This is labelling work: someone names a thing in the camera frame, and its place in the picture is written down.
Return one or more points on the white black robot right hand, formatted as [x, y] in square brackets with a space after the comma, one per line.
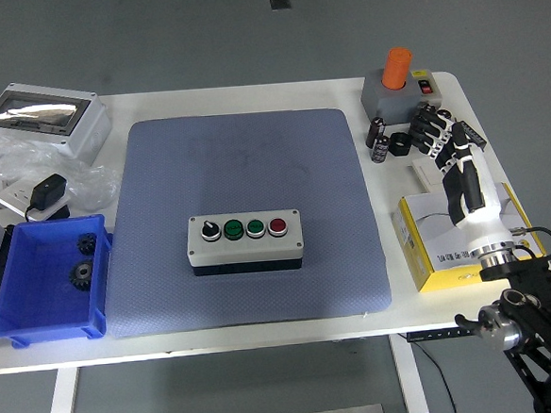
[487, 220]

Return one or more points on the grey four-button control box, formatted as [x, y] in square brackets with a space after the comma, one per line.
[240, 249]

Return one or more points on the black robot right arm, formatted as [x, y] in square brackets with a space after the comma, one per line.
[536, 283]

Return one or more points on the yellow and white cardboard box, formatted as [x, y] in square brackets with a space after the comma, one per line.
[429, 233]

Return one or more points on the black terminal module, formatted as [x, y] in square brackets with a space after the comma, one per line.
[476, 136]

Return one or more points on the black hex nut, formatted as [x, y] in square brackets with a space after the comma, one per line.
[400, 144]

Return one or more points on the black table height controller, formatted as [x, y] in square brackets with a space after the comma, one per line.
[431, 335]

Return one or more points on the grey block base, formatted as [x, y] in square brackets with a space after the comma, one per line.
[391, 106]

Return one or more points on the white table leg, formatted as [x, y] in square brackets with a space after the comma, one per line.
[60, 406]
[409, 376]

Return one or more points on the orange cylinder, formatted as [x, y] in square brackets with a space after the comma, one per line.
[396, 68]

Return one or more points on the grey-blue textured mat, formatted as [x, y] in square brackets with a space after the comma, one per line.
[206, 164]

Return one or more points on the dark square floor cover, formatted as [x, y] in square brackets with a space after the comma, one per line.
[279, 3]

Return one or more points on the clear plastic bag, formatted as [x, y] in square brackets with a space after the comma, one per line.
[94, 181]

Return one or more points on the small black gear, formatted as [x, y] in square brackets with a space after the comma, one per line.
[87, 243]

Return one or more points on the large black gear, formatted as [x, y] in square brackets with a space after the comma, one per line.
[81, 275]

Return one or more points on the black power adapter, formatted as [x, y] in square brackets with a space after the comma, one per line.
[47, 191]

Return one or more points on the blue plastic bin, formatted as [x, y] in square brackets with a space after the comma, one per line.
[35, 289]

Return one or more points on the white wall switch plate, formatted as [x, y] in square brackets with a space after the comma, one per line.
[424, 173]

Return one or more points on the white rocker switch box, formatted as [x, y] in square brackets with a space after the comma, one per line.
[425, 87]

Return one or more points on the grey enclosure with clear window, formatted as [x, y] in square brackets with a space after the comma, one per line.
[81, 135]

